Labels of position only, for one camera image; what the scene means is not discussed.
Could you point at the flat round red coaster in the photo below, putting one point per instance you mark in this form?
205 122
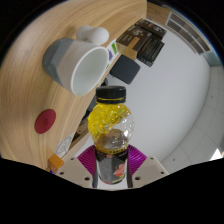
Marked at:
45 121

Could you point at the clear bottle with black cap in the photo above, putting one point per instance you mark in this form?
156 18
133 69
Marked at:
111 133

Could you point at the white and grey mug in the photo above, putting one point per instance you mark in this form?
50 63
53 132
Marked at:
71 60

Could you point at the sheet with round grey print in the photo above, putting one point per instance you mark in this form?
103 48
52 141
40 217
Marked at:
65 145

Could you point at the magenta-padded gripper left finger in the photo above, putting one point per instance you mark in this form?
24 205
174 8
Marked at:
75 170

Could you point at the black office chair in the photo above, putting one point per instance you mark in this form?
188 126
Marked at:
125 69

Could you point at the ceiling light panel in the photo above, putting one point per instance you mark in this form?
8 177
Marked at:
216 154

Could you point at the black box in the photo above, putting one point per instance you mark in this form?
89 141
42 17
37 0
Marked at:
150 50

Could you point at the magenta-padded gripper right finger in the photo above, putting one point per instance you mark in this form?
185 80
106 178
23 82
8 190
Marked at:
148 170

